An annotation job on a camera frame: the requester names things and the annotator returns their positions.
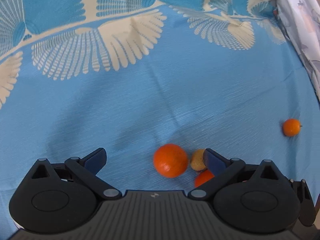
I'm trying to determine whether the pale blue printed sheet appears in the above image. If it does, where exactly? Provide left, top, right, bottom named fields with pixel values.
left=277, top=0, right=320, bottom=96

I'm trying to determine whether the tan longan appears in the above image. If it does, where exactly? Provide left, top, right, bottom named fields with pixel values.
left=190, top=149, right=206, bottom=172

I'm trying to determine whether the blue patterned sofa cover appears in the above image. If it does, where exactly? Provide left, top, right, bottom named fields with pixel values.
left=1, top=0, right=319, bottom=239

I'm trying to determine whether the orange kumquat with stem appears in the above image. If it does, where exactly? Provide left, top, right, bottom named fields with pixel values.
left=194, top=169, right=214, bottom=187

